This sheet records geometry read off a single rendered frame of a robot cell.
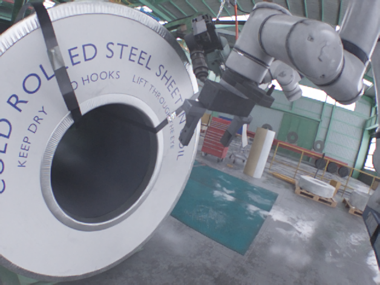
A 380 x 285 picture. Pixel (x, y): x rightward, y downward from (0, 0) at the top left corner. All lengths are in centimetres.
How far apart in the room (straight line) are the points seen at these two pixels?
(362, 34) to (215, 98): 33
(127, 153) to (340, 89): 99
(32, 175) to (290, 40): 69
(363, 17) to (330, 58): 17
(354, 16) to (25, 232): 104
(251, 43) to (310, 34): 15
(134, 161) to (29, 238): 64
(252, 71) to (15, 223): 78
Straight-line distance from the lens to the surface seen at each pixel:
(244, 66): 40
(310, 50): 29
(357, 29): 44
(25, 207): 70
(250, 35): 40
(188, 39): 79
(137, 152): 103
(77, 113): 62
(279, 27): 33
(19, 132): 60
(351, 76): 41
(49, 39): 55
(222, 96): 40
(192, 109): 39
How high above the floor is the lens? 104
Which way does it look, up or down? 7 degrees down
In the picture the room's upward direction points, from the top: 16 degrees clockwise
